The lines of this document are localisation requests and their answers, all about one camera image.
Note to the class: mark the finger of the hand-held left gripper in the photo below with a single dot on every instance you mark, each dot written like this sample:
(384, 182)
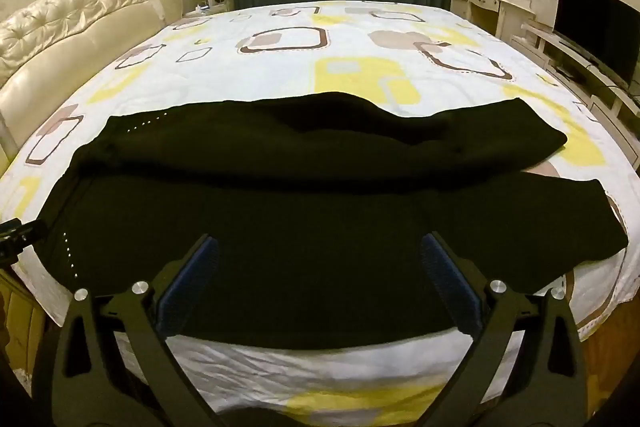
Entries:
(15, 239)

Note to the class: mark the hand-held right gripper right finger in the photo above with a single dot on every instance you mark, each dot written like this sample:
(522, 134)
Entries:
(447, 279)

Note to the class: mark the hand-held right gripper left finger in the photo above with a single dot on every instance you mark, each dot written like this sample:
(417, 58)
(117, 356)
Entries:
(192, 279)

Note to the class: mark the black pants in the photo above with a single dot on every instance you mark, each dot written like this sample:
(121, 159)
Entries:
(300, 227)

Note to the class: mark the cream tufted headboard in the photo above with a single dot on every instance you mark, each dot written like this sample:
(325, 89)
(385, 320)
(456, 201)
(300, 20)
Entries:
(75, 24)

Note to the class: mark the white television stand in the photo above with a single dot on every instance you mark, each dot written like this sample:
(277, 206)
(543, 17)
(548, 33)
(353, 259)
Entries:
(575, 67)

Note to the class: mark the patterned white bed sheet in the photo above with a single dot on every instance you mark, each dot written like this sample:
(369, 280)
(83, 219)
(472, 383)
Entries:
(350, 47)

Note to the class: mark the white dressing table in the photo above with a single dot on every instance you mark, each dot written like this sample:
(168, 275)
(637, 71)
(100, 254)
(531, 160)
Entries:
(480, 4)

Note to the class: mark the black flat television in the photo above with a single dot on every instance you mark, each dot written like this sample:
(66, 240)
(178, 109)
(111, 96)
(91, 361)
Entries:
(600, 27)

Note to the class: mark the wooden bed frame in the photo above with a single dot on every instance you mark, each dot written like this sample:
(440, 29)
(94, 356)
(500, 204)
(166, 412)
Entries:
(20, 317)

